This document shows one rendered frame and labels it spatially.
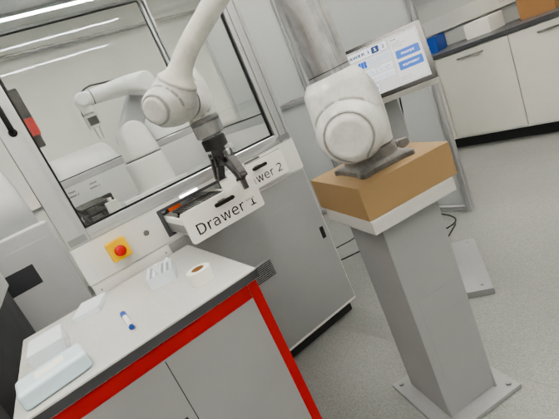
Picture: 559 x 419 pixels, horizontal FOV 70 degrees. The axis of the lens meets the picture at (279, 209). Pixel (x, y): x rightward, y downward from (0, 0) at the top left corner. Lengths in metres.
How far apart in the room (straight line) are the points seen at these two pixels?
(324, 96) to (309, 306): 1.26
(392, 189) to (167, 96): 0.62
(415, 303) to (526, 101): 2.83
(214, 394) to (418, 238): 0.70
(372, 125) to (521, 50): 2.98
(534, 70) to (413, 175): 2.74
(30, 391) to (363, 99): 0.94
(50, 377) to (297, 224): 1.19
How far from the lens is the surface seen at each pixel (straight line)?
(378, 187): 1.08
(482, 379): 1.57
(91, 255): 1.58
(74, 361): 1.06
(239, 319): 1.12
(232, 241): 1.71
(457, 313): 1.38
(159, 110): 1.04
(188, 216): 1.32
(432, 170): 1.17
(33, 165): 1.56
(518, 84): 3.86
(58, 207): 1.56
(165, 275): 1.31
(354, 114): 0.87
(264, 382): 1.22
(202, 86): 1.22
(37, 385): 1.07
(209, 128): 1.22
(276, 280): 1.84
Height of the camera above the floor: 1.16
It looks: 15 degrees down
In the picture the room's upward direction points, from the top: 24 degrees counter-clockwise
